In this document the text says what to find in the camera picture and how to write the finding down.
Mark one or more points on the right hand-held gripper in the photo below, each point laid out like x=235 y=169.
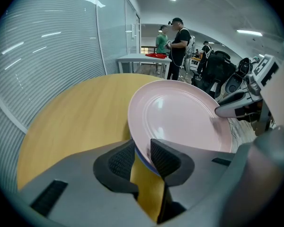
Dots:
x=255 y=89

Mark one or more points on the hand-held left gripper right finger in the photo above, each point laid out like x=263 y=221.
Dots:
x=198 y=174

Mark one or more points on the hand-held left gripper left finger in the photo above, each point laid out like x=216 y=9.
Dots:
x=85 y=193

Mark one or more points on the big pink plate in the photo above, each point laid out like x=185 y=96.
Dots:
x=180 y=112

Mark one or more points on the big blue plate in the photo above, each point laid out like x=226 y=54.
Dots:
x=143 y=162

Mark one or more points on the black office chair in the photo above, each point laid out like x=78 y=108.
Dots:
x=217 y=67

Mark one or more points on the black white glossy machine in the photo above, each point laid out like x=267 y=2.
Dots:
x=242 y=66

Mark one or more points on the red tray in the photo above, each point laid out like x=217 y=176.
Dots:
x=156 y=55

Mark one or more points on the white table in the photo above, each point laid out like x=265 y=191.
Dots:
x=144 y=59

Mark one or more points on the dark railing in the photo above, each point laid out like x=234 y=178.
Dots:
x=149 y=48

